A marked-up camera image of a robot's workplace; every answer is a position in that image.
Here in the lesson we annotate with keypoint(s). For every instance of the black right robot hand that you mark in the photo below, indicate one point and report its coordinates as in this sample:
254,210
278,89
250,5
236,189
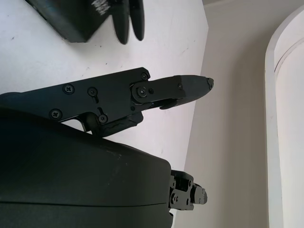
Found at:
71,171

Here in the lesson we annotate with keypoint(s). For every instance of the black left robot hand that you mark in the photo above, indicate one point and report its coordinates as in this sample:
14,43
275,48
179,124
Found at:
130,21

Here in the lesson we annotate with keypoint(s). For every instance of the black RealSense box lid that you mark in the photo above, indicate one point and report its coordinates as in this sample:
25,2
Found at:
71,19

